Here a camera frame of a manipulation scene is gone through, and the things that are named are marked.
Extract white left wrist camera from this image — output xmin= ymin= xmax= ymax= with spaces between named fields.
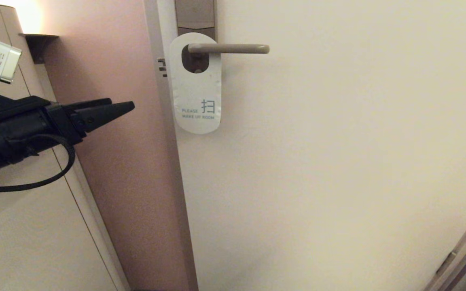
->
xmin=0 ymin=41 xmax=22 ymax=84

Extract beige curved wall panel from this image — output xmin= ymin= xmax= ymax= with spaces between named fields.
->
xmin=0 ymin=2 xmax=130 ymax=291

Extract brown metal lock plate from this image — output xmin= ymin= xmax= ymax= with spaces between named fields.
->
xmin=175 ymin=0 xmax=218 ymax=74

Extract beige metal door handle lever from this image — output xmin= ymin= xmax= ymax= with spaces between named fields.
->
xmin=187 ymin=43 xmax=270 ymax=55

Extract dark wall lamp shelf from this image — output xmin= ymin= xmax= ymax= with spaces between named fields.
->
xmin=19 ymin=34 xmax=59 ymax=64

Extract blue and white door hanger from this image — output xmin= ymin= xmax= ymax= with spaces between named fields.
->
xmin=169 ymin=32 xmax=222 ymax=135

